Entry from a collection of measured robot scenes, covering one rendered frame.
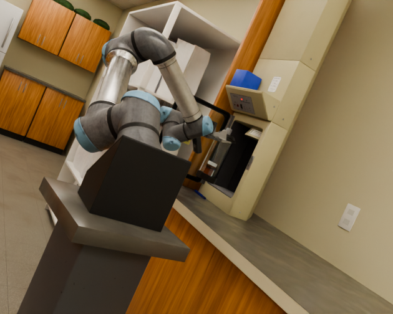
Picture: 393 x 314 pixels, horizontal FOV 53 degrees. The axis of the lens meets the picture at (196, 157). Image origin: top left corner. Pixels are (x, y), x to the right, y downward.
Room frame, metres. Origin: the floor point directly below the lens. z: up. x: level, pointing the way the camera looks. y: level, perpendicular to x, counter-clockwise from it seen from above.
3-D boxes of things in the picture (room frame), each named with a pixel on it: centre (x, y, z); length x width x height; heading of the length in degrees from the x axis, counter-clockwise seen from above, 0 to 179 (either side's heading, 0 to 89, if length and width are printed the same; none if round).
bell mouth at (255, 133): (1.96, -0.26, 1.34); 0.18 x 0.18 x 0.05
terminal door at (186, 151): (2.00, 0.07, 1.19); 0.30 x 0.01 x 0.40; 111
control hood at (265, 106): (1.90, -0.11, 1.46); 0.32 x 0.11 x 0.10; 30
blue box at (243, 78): (1.98, -0.07, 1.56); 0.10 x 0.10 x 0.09; 30
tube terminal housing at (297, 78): (1.99, -0.27, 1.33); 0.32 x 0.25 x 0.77; 30
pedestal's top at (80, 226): (1.04, 0.14, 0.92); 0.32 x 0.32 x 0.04; 37
